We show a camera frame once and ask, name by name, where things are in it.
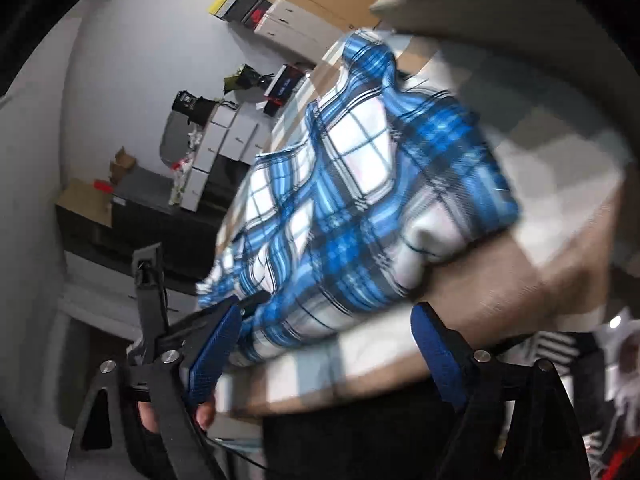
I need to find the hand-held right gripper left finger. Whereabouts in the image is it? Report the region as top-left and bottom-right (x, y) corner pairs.
(65, 304), (242, 480)

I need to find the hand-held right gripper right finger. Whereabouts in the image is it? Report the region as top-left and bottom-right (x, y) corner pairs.
(410, 303), (588, 480)

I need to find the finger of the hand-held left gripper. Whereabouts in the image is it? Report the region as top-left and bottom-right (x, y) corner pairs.
(131, 243), (168, 356)
(155, 291), (272, 356)

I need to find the blue white plaid shirt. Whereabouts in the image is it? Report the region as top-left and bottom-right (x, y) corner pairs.
(196, 30), (523, 368)

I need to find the person's left hand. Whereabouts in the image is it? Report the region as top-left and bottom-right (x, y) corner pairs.
(136, 395), (217, 435)

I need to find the dark wardrobe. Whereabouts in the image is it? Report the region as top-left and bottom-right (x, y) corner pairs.
(55, 200), (211, 296)

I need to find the flat cardboard sheet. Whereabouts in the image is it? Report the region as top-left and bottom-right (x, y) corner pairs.
(55, 178), (118, 226)

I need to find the dark cloth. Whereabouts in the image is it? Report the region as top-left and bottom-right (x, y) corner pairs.
(260, 380), (506, 480)

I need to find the grey striped floor rug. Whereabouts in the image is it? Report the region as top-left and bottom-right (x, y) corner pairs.
(520, 332), (608, 401)

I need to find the pile of mixed small items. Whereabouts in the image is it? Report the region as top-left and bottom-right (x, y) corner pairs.
(170, 127), (206, 206)

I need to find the open cardboard box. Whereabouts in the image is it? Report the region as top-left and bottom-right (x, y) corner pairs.
(110, 146), (138, 186)

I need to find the white desk with drawers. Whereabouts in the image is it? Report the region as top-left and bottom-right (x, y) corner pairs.
(177, 100), (273, 213)

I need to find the white tote bag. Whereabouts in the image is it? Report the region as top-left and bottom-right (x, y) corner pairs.
(607, 310), (640, 401)

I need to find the black bag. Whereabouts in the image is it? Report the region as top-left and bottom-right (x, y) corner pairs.
(187, 97), (221, 127)

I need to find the black box with red stripe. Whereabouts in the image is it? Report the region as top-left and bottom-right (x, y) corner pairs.
(263, 64), (307, 103)

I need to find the black red shoe box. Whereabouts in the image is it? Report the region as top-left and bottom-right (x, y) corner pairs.
(242, 0), (276, 28)

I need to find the white cabinet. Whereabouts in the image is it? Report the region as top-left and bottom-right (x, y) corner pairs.
(254, 0), (361, 61)

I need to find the black cable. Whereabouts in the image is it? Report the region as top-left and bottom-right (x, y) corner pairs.
(207, 437), (271, 472)

